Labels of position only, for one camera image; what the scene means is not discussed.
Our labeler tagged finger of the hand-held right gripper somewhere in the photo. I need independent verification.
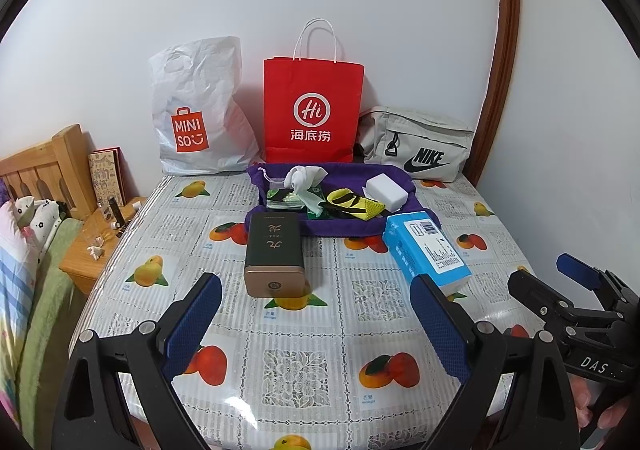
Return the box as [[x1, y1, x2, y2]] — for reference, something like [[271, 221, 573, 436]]
[[507, 269, 581, 320], [556, 253, 640, 303]]

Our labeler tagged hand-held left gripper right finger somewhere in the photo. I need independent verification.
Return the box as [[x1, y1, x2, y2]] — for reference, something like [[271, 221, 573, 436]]
[[409, 274, 581, 450]]

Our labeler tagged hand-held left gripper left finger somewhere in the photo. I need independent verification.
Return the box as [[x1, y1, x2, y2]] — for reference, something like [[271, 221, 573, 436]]
[[50, 272, 223, 450]]

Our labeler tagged yellow and black sock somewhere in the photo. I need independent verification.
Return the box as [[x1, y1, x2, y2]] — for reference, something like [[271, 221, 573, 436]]
[[320, 187, 387, 223]]

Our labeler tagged small green tissue pack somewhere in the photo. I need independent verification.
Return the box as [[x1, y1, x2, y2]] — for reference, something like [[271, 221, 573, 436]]
[[266, 191, 307, 212]]

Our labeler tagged white cloth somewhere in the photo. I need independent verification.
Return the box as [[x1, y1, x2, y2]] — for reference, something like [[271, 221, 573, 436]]
[[285, 165, 328, 213]]

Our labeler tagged person's right hand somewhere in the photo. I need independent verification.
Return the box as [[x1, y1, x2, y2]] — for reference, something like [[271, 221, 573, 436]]
[[570, 374, 640, 442]]

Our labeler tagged blue tissue pack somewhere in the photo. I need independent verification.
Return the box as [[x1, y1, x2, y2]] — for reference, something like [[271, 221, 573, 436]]
[[382, 211, 473, 298]]

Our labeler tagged dark green tin box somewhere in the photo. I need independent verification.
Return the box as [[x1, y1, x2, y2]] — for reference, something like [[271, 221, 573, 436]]
[[243, 212, 308, 298]]

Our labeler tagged wooden nightstand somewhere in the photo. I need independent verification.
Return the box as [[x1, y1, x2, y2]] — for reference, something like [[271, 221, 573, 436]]
[[59, 196, 148, 293]]

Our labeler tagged purple towel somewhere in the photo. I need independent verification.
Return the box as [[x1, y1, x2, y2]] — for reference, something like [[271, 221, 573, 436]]
[[245, 161, 441, 237]]

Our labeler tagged green blanket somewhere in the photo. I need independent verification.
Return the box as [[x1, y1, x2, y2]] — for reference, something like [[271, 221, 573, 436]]
[[17, 217, 86, 411]]

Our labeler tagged patterned book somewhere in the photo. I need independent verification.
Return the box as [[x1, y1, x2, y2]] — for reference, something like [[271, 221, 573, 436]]
[[88, 146, 128, 208]]

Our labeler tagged white spotted plush toy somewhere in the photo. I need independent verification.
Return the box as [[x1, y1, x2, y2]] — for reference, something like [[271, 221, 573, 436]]
[[12, 196, 63, 261]]

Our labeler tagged striped quilt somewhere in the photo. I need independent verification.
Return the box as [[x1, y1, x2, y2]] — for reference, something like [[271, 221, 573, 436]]
[[0, 202, 41, 431]]

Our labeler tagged grey waist bag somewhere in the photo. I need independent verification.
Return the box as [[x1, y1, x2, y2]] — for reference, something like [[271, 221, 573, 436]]
[[356, 106, 475, 182]]

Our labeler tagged wooden headboard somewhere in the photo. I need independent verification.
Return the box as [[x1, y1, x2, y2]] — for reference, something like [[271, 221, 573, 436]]
[[0, 124, 98, 221]]

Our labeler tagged white plastic shopping bag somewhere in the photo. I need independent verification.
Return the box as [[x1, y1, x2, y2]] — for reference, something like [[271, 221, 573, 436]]
[[149, 36, 261, 176]]

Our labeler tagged red paper bag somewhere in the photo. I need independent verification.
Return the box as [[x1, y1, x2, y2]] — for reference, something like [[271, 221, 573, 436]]
[[263, 19, 365, 165]]

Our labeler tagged wooden door frame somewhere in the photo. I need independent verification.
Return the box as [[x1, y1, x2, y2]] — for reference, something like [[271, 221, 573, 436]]
[[472, 0, 523, 186]]

